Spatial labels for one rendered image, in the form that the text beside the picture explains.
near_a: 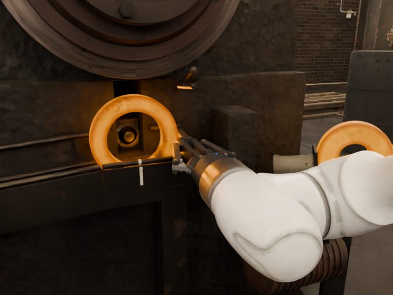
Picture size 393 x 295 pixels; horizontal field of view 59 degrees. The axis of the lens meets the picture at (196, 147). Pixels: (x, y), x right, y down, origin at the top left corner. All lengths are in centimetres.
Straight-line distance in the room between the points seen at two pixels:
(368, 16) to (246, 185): 464
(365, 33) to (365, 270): 372
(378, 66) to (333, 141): 241
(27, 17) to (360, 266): 158
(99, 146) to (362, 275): 130
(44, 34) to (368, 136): 66
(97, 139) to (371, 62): 274
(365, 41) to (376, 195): 458
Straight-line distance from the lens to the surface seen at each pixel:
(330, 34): 903
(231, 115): 76
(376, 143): 83
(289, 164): 81
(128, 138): 82
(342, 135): 81
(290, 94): 96
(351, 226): 51
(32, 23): 67
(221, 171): 52
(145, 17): 60
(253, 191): 46
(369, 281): 170
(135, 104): 72
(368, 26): 502
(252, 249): 43
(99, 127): 72
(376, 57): 320
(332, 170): 51
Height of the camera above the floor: 95
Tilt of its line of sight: 17 degrees down
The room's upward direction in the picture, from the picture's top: straight up
